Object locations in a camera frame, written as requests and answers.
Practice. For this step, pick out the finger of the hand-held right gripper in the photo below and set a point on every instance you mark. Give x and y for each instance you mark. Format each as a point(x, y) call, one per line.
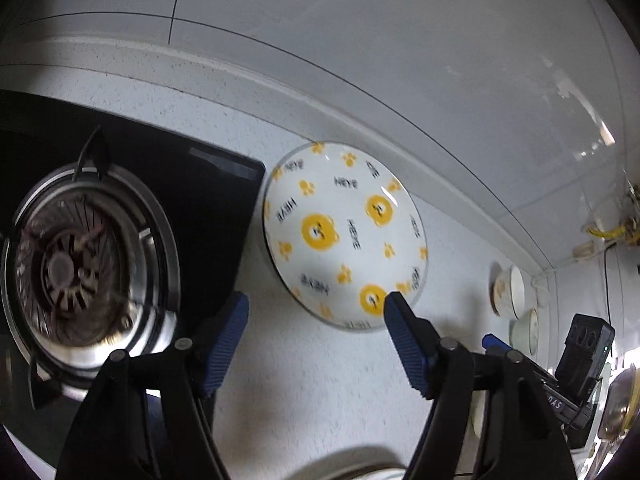
point(492, 342)

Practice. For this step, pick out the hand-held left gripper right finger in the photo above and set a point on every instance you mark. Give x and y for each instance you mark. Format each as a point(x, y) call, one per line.
point(406, 345)

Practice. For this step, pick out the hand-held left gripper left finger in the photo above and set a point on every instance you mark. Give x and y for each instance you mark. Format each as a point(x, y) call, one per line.
point(227, 340)

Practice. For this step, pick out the pale blue patterned bowl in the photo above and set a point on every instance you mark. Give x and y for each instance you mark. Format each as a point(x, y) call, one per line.
point(525, 331)

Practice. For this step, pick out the white bowl with dark rim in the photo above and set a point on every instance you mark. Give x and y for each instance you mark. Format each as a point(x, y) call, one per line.
point(511, 290)

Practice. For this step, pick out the white plate with yellow print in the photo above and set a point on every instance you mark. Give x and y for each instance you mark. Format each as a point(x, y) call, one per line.
point(345, 260)

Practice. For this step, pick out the steel bowl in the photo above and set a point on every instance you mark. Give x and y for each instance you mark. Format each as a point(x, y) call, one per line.
point(620, 402)

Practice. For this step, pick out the metal stove burner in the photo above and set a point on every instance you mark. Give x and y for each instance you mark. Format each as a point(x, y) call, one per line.
point(85, 270)

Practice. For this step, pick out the black glass gas stove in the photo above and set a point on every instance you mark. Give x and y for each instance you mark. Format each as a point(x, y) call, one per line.
point(200, 180)

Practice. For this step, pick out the white wall socket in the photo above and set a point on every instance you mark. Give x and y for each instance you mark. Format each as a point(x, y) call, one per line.
point(584, 252)

